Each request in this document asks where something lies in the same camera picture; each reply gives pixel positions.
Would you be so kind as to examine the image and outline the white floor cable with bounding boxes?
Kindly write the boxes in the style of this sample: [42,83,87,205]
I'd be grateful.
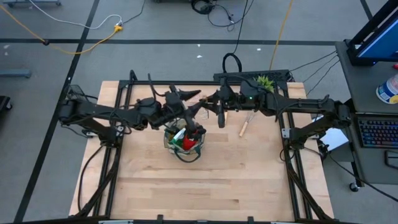
[29,0,124,30]

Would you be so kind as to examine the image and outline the black aluminium table frame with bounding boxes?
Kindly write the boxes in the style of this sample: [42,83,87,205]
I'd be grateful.
[68,70,336,224]

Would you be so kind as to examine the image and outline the grey cart base bar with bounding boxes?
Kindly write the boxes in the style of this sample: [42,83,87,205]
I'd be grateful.
[0,68,32,79]
[2,0,62,8]

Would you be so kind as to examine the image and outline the grey desk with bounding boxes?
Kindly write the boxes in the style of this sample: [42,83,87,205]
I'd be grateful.
[335,40,398,185]

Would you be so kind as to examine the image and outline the white paper sheet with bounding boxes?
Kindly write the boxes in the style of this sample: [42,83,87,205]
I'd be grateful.
[312,113,349,152]

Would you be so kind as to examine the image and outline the black backlit keyboard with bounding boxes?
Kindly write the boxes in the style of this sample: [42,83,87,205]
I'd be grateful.
[357,118,398,149]

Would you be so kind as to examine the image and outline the black perforated metal box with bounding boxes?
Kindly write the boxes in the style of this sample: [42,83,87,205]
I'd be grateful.
[213,69,292,83]

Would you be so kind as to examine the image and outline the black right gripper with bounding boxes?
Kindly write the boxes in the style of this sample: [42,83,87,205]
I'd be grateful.
[190,77,244,129]

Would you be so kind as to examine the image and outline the long yellow cable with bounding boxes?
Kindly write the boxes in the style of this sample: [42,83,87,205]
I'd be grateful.
[269,0,295,71]

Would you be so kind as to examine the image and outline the green plant in white pot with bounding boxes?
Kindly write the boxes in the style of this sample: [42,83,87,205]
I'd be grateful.
[254,74,276,93]

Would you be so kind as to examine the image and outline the black looped cable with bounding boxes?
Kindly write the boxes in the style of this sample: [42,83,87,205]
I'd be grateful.
[221,52,243,74]

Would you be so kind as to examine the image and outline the cream green canvas gardening bag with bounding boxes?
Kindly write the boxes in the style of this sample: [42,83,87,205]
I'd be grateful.
[163,119,206,164]

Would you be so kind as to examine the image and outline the black floor cable bundle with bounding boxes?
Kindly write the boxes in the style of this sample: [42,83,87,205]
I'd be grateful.
[190,0,255,32]

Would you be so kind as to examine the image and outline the white blue plastic tub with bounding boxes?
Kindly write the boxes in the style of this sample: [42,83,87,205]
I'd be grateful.
[375,73,398,105]

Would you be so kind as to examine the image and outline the black monitor with stand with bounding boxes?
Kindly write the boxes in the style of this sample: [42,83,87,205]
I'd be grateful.
[346,0,398,67]

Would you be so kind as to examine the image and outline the black wire mesh basket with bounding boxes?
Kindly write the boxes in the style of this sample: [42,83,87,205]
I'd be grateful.
[66,84,96,110]

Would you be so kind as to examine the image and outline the red black garden glove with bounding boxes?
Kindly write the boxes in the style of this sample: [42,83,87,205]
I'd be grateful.
[182,124,208,152]

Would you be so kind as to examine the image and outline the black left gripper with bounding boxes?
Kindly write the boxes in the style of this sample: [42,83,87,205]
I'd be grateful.
[155,84,202,129]

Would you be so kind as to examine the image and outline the yellow floor extension cable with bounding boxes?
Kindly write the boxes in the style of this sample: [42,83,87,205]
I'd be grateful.
[0,4,124,55]

